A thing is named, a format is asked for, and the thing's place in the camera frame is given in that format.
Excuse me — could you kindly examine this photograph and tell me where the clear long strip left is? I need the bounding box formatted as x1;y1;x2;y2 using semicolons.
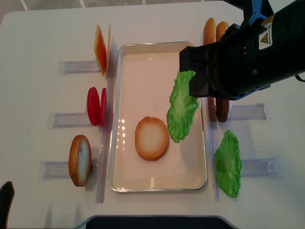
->
96;39;118;203

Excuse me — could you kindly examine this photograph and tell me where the black object bottom left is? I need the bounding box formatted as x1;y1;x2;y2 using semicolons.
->
0;181;15;229

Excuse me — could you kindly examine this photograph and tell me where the red tomato slice right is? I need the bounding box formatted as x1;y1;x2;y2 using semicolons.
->
99;88;107;127

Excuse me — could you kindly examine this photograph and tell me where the upright bun slice left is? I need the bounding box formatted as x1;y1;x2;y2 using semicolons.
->
69;135;92;187

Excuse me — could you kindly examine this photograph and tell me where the clear holder rail bottom right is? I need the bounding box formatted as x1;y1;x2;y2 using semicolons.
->
241;157;282;177

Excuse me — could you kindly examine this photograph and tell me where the green lettuce leaf front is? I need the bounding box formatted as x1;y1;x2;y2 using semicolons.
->
166;71;199;143

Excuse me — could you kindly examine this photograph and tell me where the golden bun slice left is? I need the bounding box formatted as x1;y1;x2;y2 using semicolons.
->
203;18;216;45

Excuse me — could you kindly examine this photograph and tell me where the toasted bun slice on tray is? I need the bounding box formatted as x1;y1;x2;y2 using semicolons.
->
135;116;169;161

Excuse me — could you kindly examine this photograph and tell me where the clear long strip right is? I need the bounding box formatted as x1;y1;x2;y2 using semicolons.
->
205;98;220;201

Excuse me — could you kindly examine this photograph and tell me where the golden bun slice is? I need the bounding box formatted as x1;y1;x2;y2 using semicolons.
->
203;18;216;45
216;21;228;42

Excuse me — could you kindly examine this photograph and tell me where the red tomato slice left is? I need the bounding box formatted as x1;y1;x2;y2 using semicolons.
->
87;87;100;126

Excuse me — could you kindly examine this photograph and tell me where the white rectangular metal tray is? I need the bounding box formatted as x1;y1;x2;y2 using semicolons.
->
107;42;207;192

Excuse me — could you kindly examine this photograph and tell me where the dark brown meat patty right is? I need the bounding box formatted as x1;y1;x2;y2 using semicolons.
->
215;98;230;123

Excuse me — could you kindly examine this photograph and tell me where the clear holder rail top left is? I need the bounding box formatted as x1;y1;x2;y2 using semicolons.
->
60;61;101;74

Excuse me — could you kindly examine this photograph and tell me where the brown meat patty left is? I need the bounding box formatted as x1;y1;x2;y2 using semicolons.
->
207;97;217;122

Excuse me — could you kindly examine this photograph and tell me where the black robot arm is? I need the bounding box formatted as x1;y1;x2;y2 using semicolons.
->
180;0;305;100

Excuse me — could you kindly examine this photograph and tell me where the dark base bottom edge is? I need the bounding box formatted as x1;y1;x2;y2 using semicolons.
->
85;216;233;229

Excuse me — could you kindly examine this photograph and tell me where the clear holder rail bottom left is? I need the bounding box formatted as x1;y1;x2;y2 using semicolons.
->
39;159;99;179

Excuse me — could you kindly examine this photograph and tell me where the clear holder rail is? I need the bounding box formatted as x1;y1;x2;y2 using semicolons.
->
47;113;92;128
60;61;101;74
241;157;282;177
228;103;272;121
39;159;99;179

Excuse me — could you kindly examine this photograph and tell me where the yellow cheese slice right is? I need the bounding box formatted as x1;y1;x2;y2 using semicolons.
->
105;24;111;77

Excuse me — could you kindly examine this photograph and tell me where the green lettuce leaf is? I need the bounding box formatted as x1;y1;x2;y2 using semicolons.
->
166;71;199;143
214;130;242;198

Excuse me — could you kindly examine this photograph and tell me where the orange cheese slice left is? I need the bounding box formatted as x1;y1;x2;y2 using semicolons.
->
94;24;107;76

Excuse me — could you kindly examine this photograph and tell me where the green lettuce leaf rear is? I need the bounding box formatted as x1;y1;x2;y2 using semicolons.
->
214;130;242;198

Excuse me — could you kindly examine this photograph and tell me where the golden bun slice right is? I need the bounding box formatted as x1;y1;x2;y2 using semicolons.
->
216;21;228;42

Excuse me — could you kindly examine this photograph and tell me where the clear long strip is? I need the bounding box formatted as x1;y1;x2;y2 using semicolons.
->
205;98;220;201
96;39;118;203

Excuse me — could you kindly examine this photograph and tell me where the clear holder rail middle right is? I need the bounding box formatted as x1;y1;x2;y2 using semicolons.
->
228;103;272;121

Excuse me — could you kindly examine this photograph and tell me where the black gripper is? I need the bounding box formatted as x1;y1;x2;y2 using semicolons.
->
179;19;276;100

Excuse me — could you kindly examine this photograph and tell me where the clear holder rail middle left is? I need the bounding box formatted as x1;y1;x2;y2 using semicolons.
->
47;113;92;128

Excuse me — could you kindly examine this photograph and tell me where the red tomato slice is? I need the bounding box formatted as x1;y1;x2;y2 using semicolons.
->
99;88;107;127
87;87;100;126

